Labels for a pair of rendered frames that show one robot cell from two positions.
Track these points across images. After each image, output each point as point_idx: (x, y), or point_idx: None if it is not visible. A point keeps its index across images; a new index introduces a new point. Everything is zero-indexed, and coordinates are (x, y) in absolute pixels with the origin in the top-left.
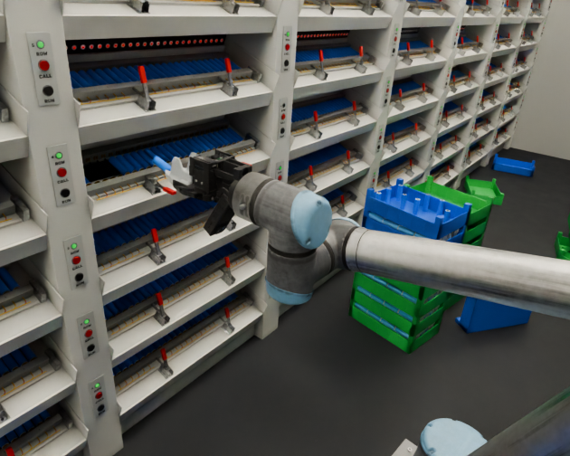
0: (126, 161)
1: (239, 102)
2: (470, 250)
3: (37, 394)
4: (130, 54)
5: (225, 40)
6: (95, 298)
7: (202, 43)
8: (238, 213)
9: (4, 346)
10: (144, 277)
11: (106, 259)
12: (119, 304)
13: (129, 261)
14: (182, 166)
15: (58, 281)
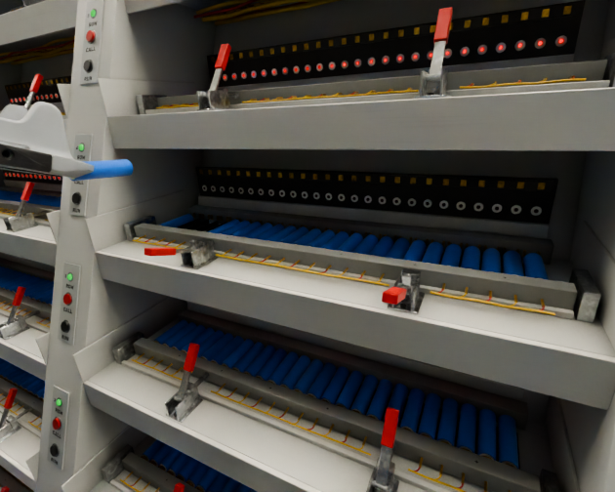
0: (234, 225)
1: (449, 115)
2: None
3: (26, 451)
4: (318, 83)
5: (603, 53)
6: (75, 377)
7: (490, 56)
8: None
9: (10, 351)
10: (138, 413)
11: (148, 350)
12: (179, 458)
13: (160, 378)
14: None
15: (52, 314)
